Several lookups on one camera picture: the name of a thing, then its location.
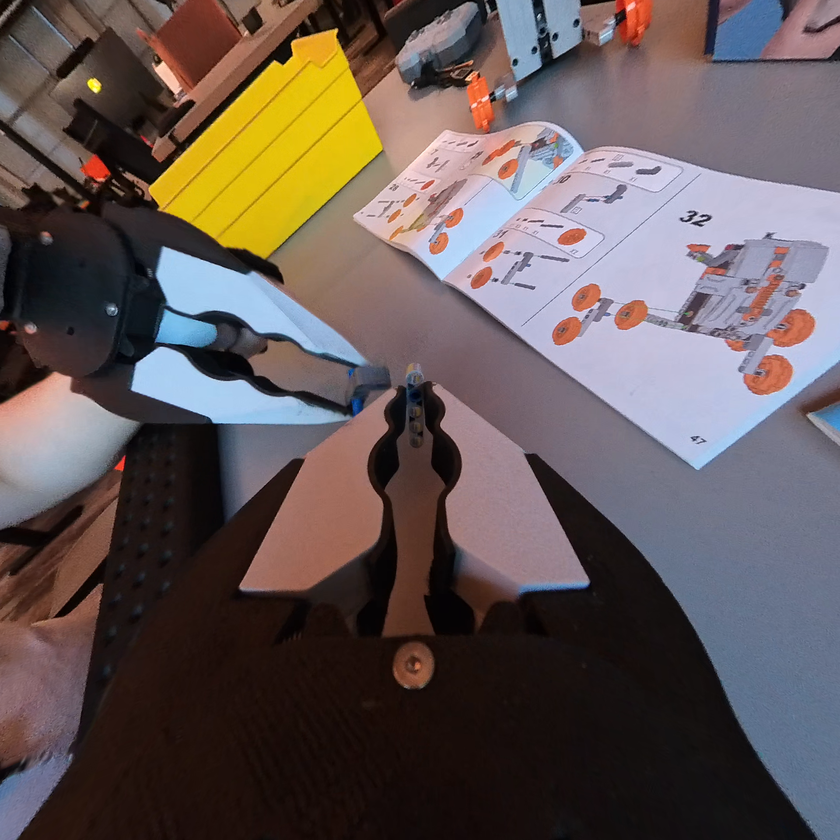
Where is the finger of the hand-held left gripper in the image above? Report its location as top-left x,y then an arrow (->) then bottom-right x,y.
130,344 -> 358,426
128,210 -> 371,370

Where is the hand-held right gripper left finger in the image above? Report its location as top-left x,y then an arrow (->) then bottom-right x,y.
239,387 -> 403,636

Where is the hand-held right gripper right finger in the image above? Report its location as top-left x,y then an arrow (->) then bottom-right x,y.
427,384 -> 589,634

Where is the short grey toy beam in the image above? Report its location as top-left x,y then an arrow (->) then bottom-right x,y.
346,365 -> 392,416

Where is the grey holed beam with blue pin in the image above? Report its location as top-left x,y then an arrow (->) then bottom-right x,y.
405,363 -> 429,449

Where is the person's left forearm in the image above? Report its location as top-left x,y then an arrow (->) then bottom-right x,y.
0,394 -> 142,529

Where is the grey desk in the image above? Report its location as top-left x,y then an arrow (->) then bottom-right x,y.
217,0 -> 840,840

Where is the person's left hand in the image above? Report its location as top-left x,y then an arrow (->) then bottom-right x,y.
220,326 -> 269,358

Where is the yellow plastic bin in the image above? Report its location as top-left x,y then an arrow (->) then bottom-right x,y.
150,29 -> 383,260

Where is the black office chair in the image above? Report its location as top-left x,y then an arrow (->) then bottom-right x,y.
62,98 -> 165,204

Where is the dark computer monitor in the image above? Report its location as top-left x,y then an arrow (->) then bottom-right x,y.
49,29 -> 158,132

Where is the grey background table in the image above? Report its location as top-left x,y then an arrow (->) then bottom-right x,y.
154,0 -> 329,158

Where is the brown cardboard box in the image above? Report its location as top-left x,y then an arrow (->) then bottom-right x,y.
154,0 -> 244,89

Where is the open white instruction booklet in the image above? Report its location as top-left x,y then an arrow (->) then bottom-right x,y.
353,121 -> 840,470

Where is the orange toy gear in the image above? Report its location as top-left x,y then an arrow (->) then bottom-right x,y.
616,0 -> 654,46
466,73 -> 493,132

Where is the grey battery motor unit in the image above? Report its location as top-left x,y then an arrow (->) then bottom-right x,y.
395,3 -> 487,83

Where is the person's bare leg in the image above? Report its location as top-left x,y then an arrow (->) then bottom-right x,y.
0,617 -> 96,775

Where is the blue instruction booklet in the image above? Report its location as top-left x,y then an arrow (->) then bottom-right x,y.
806,400 -> 840,448

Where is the partly built toy robot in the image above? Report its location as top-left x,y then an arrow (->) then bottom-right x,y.
495,0 -> 585,83

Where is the robot kit box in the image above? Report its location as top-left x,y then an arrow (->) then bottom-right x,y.
705,0 -> 840,63

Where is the black usb cable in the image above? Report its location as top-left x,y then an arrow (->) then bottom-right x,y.
410,59 -> 475,89

